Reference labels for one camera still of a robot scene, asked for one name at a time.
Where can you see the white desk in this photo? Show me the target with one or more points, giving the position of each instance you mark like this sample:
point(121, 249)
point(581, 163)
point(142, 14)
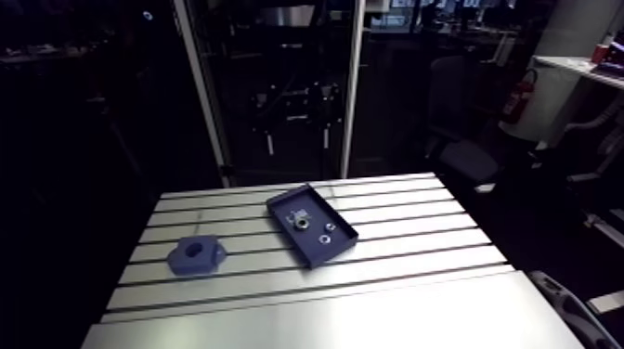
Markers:
point(580, 65)

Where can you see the red fire extinguisher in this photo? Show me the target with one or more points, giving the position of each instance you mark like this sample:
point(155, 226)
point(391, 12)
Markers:
point(517, 100)

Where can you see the dark blue-grey tray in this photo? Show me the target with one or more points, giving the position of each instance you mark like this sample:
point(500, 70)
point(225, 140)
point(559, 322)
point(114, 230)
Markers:
point(297, 243)

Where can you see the steel bearing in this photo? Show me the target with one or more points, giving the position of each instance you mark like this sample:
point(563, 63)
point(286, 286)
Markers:
point(324, 239)
point(330, 226)
point(301, 223)

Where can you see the pale aluminium post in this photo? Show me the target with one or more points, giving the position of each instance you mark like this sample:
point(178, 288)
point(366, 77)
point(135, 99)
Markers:
point(352, 87)
point(202, 92)

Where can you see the dark office chair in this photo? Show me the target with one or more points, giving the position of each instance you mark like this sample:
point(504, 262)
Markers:
point(458, 122)

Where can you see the dark blue-grey housing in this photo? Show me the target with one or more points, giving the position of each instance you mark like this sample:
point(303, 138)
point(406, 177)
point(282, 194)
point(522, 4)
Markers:
point(183, 260)

